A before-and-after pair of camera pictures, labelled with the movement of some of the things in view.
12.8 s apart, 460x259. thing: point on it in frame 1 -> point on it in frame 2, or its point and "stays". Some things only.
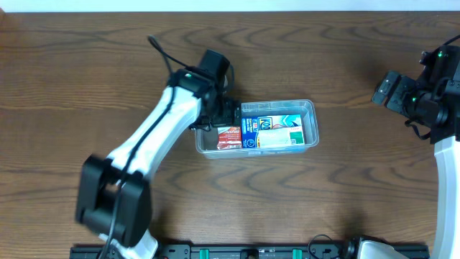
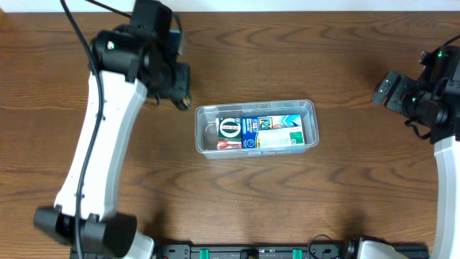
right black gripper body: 397,94 stays
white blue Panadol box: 280,137 stays
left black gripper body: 227,115 -> 181,86
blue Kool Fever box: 251,126 stays
